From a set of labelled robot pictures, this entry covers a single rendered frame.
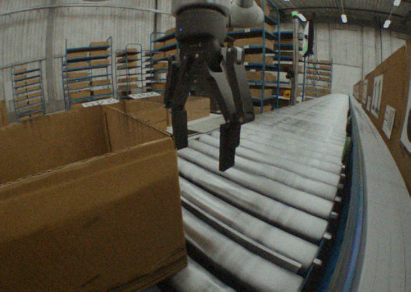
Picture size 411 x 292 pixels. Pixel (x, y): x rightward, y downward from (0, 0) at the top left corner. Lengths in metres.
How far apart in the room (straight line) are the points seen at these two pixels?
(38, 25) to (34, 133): 9.75
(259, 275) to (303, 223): 0.13
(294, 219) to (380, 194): 0.19
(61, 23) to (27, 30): 1.79
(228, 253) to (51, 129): 0.38
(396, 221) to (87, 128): 0.46
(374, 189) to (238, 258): 0.18
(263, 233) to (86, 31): 9.99
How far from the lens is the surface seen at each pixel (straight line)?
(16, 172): 0.45
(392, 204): 0.17
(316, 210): 0.38
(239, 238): 0.29
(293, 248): 0.29
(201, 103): 0.92
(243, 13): 1.13
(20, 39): 10.06
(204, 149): 0.57
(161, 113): 0.72
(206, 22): 0.25
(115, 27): 10.42
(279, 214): 0.34
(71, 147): 0.41
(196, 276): 0.24
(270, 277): 0.25
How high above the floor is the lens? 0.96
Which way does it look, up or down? 19 degrees down
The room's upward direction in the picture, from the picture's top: straight up
